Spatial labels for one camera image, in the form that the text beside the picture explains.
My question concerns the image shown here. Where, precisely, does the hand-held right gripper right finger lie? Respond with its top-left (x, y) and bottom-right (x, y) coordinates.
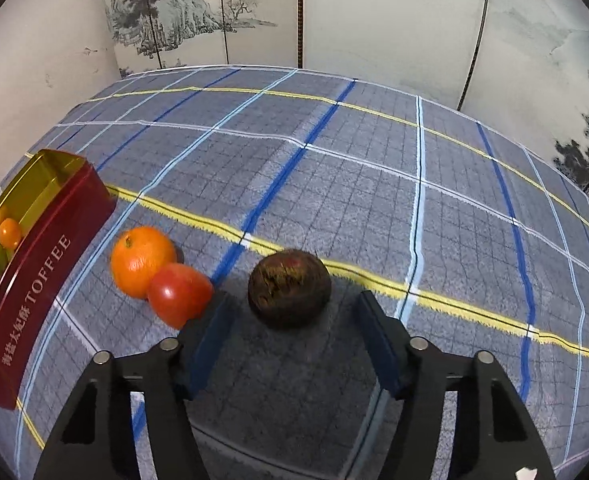
top-left (357, 290), bottom-right (557, 480)

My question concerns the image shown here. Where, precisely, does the blue plaid tablecloth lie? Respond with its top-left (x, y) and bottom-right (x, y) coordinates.
top-left (0, 64), bottom-right (589, 480)

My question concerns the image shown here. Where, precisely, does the landscape painted folding screen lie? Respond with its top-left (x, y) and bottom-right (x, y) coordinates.
top-left (99, 0), bottom-right (589, 211)

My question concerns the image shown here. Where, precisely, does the orange tomato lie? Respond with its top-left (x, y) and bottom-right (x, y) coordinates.
top-left (0, 217), bottom-right (23, 251)

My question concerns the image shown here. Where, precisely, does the orange tangerine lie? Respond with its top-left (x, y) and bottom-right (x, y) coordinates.
top-left (110, 226), bottom-right (178, 300)

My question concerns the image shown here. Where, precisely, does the red tomato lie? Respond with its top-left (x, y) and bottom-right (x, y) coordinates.
top-left (147, 262), bottom-right (214, 330)

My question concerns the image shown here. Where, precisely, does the dark brown mangosteen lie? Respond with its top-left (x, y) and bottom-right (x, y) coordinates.
top-left (248, 249), bottom-right (332, 330)

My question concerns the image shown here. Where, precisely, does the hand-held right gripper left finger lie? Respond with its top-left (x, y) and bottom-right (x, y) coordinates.
top-left (33, 292), bottom-right (240, 480)

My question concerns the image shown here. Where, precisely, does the red and gold tin box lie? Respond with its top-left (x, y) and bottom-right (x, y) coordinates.
top-left (0, 149), bottom-right (118, 408)

